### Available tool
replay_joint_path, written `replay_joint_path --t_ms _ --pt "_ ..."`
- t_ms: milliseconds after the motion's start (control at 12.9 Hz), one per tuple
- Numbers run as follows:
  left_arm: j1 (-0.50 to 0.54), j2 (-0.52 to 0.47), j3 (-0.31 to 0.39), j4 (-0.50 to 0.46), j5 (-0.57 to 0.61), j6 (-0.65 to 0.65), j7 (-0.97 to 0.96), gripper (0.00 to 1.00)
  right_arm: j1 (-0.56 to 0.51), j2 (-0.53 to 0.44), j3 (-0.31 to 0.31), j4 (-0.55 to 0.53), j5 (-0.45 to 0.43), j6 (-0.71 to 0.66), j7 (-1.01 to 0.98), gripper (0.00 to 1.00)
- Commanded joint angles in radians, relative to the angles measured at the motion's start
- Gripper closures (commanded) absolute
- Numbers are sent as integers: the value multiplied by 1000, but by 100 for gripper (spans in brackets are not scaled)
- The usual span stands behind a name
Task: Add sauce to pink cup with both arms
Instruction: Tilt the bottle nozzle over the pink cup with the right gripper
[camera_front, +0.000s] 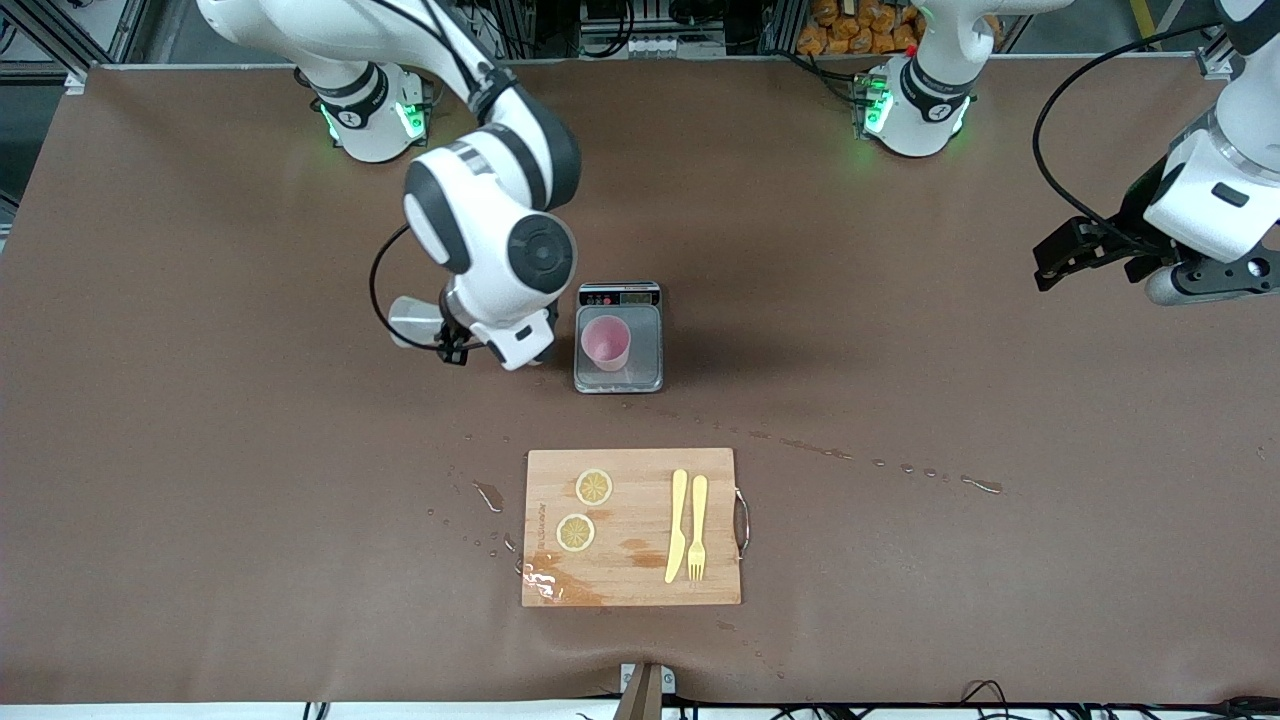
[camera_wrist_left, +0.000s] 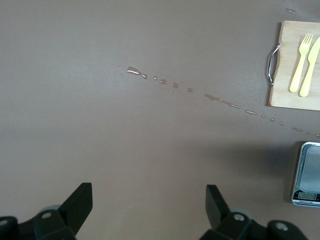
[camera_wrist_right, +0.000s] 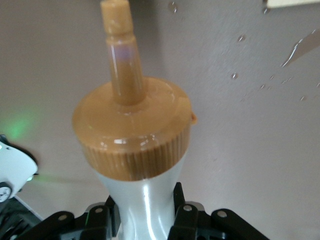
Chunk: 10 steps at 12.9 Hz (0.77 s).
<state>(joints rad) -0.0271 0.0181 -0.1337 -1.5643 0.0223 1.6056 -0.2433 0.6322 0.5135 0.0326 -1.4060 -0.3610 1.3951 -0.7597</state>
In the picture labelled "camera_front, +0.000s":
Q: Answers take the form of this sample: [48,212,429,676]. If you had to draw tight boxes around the translucent sauce bottle orange cap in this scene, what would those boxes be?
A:
[387,295,447,351]

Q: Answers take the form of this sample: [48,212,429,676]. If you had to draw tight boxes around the thin black looped cable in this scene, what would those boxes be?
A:
[958,679,1013,720]

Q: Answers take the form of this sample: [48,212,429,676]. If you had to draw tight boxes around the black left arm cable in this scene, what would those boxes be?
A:
[1032,22,1236,241]

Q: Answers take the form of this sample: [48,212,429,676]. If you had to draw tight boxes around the brown table cover mat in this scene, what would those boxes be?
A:
[0,60,1280,706]

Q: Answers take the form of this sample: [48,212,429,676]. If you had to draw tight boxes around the yellow plastic fork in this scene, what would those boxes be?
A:
[687,474,710,583]

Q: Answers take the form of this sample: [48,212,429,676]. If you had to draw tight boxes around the orange packaged snacks pile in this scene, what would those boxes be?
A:
[797,0,921,56]

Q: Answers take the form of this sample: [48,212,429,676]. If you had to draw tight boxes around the white slotted socket strip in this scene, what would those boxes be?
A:
[580,35,726,59]

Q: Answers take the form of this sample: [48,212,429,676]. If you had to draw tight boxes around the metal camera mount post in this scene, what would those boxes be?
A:
[618,662,677,720]

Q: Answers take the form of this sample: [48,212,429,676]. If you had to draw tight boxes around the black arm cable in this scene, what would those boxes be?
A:
[369,225,446,353]
[1032,22,1236,241]

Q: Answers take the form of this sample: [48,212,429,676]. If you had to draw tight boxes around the yellow plastic knife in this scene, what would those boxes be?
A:
[664,468,690,585]

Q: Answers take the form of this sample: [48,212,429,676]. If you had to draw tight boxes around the pink plastic cup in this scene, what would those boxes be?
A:
[581,315,632,373]

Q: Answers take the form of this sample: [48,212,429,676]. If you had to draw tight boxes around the silver digital kitchen scale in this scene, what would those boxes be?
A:
[573,281,665,395]

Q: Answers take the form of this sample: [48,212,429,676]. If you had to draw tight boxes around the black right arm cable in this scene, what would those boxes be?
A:
[369,225,446,353]

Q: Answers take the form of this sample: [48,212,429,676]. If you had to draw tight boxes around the wooden cutting board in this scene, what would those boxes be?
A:
[520,447,751,609]

